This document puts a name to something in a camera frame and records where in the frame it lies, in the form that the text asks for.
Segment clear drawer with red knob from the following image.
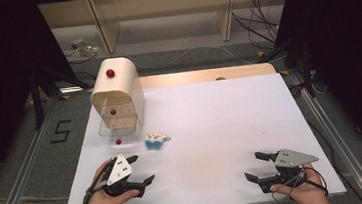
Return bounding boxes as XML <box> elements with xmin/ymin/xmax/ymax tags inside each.
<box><xmin>96</xmin><ymin>113</ymin><xmax>141</xmax><ymax>148</ymax></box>

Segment person's right hand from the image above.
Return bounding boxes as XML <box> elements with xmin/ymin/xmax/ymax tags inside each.
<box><xmin>268</xmin><ymin>161</ymin><xmax>332</xmax><ymax>204</ymax></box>

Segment black tripod stand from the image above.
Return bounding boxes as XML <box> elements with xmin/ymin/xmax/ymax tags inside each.
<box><xmin>26</xmin><ymin>61</ymin><xmax>96</xmax><ymax>131</ymax></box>
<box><xmin>255</xmin><ymin>34</ymin><xmax>318</xmax><ymax>104</ymax></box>

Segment grey power adapter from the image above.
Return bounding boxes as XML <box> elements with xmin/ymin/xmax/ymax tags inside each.
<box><xmin>67</xmin><ymin>37</ymin><xmax>88</xmax><ymax>52</ymax></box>

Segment white and blue plush toy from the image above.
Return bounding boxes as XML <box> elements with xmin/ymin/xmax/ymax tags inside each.
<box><xmin>143</xmin><ymin>130</ymin><xmax>173</xmax><ymax>152</ymax></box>

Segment aluminium floor rail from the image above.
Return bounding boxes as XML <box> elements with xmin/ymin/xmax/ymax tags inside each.
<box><xmin>0</xmin><ymin>102</ymin><xmax>76</xmax><ymax>204</ymax></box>
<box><xmin>288</xmin><ymin>64</ymin><xmax>362</xmax><ymax>204</ymax></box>

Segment cream rounded mini drawer cabinet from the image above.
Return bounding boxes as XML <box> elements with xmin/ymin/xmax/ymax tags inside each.
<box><xmin>86</xmin><ymin>55</ymin><xmax>148</xmax><ymax>134</ymax></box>

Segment white floor cable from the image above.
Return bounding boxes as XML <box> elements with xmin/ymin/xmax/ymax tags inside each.
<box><xmin>126</xmin><ymin>40</ymin><xmax>258</xmax><ymax>77</ymax></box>

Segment bundle of black cables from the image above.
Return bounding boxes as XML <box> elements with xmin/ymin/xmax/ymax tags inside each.
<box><xmin>229</xmin><ymin>0</ymin><xmax>282</xmax><ymax>49</ymax></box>

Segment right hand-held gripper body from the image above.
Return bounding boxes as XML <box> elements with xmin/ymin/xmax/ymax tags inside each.
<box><xmin>271</xmin><ymin>145</ymin><xmax>323</xmax><ymax>191</ymax></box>

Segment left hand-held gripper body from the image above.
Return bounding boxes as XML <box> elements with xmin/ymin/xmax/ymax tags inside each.
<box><xmin>99</xmin><ymin>152</ymin><xmax>140</xmax><ymax>200</ymax></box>

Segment beige wooden desk frame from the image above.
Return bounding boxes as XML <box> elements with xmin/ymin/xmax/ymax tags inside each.
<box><xmin>37</xmin><ymin>0</ymin><xmax>298</xmax><ymax>61</ymax></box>

